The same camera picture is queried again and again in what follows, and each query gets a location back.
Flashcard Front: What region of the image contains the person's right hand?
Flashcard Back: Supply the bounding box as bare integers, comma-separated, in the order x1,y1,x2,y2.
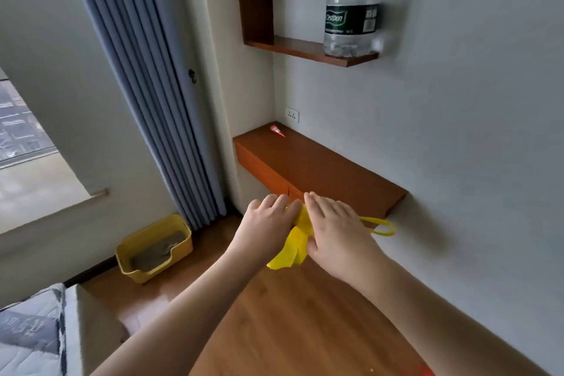
303,191,388,286

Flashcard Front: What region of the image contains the person's left hand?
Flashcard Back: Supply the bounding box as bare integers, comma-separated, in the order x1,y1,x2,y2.
227,194,304,275

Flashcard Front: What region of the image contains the yellow plastic bag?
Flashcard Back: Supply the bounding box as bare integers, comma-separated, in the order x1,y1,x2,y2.
266,203,397,271

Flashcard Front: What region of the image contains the yellow litter box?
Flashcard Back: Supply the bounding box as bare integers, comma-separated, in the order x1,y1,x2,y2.
115,213,194,285

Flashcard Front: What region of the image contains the person's left forearm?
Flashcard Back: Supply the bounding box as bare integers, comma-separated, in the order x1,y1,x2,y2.
90,252,265,376

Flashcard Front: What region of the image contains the person's right forearm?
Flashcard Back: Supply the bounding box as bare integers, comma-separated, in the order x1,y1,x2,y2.
352,256,552,376

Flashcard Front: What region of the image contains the dark baseboard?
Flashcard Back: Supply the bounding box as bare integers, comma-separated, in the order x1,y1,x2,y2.
63,199,243,288

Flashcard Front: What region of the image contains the blue pleated curtain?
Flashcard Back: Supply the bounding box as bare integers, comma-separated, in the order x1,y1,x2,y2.
63,0,228,231

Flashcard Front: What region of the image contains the white window sill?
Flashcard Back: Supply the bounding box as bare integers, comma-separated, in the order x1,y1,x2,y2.
0,150,110,236

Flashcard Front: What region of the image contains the white quilted mattress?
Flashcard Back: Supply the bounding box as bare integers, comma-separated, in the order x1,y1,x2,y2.
0,283,67,376

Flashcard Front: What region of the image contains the barred bay window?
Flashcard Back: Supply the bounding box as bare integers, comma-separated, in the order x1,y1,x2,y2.
0,67,58,169

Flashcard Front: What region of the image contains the brown wooden wall shelf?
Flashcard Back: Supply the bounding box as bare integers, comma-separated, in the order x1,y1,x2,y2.
233,0,380,68

